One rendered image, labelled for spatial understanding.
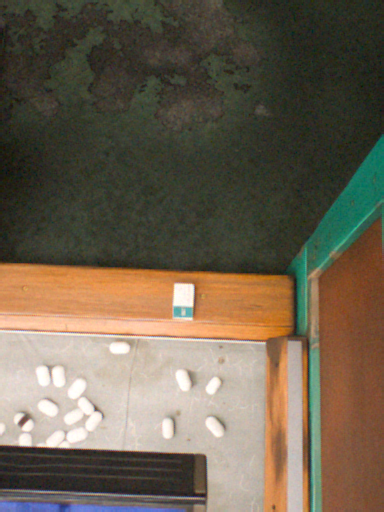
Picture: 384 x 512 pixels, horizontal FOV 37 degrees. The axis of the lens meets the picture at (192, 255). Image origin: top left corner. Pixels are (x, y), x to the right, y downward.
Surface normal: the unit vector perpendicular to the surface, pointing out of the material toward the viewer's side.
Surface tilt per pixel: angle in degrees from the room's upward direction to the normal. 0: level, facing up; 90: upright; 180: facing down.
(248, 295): 0
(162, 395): 0
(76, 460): 58
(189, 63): 0
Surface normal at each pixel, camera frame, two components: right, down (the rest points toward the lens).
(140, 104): 0.01, -0.25
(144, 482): 0.04, -0.95
